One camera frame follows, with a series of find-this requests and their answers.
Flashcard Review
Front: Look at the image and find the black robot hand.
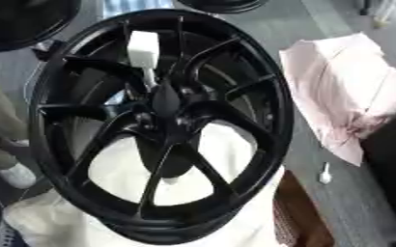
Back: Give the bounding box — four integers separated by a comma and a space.
135, 79, 202, 179

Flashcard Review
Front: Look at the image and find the black spoked wheel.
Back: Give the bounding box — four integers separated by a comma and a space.
27, 8, 297, 246

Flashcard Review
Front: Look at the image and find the white pin with flat head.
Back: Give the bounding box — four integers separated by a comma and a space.
125, 30, 163, 91

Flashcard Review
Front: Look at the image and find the black round wheel rim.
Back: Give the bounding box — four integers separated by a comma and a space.
174, 0, 271, 14

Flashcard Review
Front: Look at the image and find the small white pin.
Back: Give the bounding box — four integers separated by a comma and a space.
316, 161, 333, 185

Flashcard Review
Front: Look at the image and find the large black round wheel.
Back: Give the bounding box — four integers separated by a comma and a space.
0, 0, 83, 53

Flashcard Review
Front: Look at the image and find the white sack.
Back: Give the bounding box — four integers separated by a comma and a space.
2, 122, 288, 247

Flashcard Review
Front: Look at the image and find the brown cardboard box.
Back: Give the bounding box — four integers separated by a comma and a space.
272, 169, 337, 247

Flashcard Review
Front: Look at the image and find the person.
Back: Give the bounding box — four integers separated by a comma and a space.
0, 75, 40, 190

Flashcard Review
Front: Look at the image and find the black bulky object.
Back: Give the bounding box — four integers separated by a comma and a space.
358, 105, 396, 235

